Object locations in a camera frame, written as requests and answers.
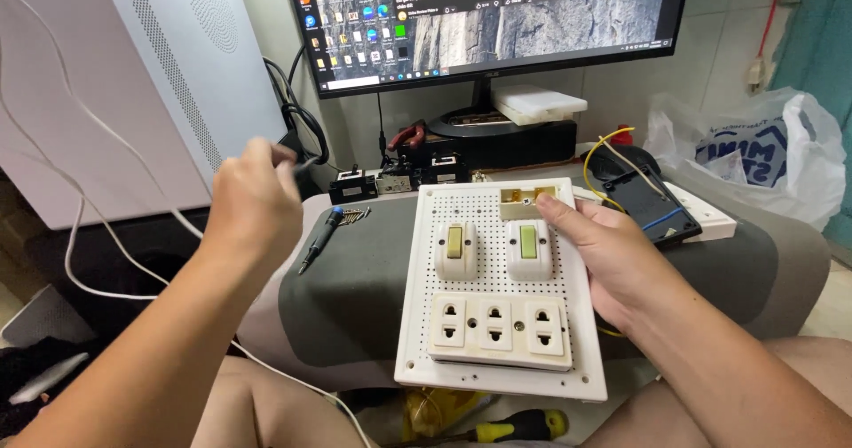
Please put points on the person's left hand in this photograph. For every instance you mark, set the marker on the person's left hand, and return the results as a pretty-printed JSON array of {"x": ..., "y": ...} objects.
[{"x": 249, "y": 198}]

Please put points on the person's right hand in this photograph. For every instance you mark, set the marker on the person's right hand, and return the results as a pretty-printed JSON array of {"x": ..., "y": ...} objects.
[{"x": 619, "y": 261}]

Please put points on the person's left fingers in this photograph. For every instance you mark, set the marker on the person's left fingers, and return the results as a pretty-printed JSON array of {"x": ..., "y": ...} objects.
[{"x": 283, "y": 161}]

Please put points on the white perforated electrical board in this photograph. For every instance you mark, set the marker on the white perforated electrical board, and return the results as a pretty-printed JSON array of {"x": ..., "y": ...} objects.
[{"x": 494, "y": 251}]

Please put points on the black circuit breaker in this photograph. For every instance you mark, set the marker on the black circuit breaker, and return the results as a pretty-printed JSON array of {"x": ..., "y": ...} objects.
[
  {"x": 353, "y": 187},
  {"x": 446, "y": 169}
]

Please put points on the small blue black screwdriver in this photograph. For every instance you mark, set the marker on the small blue black screwdriver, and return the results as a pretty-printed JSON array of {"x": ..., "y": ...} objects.
[{"x": 323, "y": 238}]

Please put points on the pile of screws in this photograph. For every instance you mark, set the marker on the pile of screws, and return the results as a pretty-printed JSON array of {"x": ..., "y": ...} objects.
[{"x": 354, "y": 215}]

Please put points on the grey circuit breaker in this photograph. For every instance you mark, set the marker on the grey circuit breaker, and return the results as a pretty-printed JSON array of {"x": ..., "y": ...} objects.
[{"x": 398, "y": 180}]

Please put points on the red pliers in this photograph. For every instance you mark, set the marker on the red pliers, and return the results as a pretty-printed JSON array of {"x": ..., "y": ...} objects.
[{"x": 407, "y": 135}]

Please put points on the grey cushion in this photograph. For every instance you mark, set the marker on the grey cushion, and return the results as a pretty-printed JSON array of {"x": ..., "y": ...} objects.
[{"x": 346, "y": 301}]

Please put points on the white computer case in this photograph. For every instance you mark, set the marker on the white computer case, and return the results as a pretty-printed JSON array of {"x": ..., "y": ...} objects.
[{"x": 120, "y": 88}]

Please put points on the black monitor stand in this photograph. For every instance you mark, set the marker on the black monitor stand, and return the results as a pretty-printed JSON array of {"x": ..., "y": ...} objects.
[{"x": 466, "y": 125}]

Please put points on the beige fuse holder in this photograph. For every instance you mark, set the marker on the beige fuse holder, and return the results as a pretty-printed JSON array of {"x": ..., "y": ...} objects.
[{"x": 516, "y": 201}]

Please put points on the black box under monitor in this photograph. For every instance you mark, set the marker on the black box under monitor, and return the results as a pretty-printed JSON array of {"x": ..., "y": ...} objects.
[{"x": 526, "y": 145}]

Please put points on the person's left leg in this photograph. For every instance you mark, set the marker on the person's left leg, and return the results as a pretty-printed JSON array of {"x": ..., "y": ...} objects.
[{"x": 266, "y": 408}]

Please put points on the person's leg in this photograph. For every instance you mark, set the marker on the person's leg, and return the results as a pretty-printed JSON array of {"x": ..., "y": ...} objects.
[
  {"x": 665, "y": 415},
  {"x": 266, "y": 408}
]

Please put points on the white plastic box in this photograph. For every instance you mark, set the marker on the white plastic box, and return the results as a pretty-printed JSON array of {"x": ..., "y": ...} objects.
[{"x": 536, "y": 105}]

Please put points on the white triple socket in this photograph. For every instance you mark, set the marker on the white triple socket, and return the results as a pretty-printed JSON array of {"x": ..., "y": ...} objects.
[{"x": 496, "y": 331}]

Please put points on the black computer monitor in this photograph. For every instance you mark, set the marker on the black computer monitor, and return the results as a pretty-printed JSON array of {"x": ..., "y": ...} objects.
[{"x": 519, "y": 22}]

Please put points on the grey perforated panel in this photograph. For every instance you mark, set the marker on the grey perforated panel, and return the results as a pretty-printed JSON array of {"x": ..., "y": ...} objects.
[{"x": 46, "y": 318}]

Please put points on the yellow plastic bag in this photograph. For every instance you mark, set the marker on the yellow plastic bag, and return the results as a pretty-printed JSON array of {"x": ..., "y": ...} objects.
[{"x": 432, "y": 411}]

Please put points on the black cloth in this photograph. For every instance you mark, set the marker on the black cloth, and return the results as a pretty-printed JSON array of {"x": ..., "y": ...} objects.
[{"x": 33, "y": 381}]

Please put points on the red cap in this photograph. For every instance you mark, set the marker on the red cap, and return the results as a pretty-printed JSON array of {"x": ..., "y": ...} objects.
[{"x": 621, "y": 136}]

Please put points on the yellow black screwdriver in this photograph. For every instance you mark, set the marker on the yellow black screwdriver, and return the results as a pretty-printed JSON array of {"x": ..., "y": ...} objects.
[{"x": 526, "y": 425}]

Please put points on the black plastic cover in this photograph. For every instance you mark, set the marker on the black plastic cover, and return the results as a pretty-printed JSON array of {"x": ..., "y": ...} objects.
[{"x": 642, "y": 201}]

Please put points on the white socket box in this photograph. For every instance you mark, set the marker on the white socket box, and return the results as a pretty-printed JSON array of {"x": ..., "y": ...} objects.
[{"x": 715, "y": 218}]

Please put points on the person's right leg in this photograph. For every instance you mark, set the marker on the person's right leg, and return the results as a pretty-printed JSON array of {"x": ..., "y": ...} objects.
[{"x": 665, "y": 415}]

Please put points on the white plastic bag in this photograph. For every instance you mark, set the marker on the white plastic bag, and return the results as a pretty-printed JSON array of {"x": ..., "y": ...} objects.
[{"x": 765, "y": 161}]

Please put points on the teal curtain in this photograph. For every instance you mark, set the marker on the teal curtain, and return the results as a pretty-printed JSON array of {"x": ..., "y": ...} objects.
[{"x": 819, "y": 42}]

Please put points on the white switch yellow rocker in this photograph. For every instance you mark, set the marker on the white switch yellow rocker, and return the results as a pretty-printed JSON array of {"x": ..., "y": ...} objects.
[{"x": 455, "y": 251}]

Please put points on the white switch green rocker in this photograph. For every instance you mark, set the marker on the white switch green rocker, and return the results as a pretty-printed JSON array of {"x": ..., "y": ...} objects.
[{"x": 528, "y": 251}]

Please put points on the white wall plug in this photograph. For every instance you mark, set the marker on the white wall plug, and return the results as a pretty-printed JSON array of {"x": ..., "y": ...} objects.
[{"x": 759, "y": 75}]

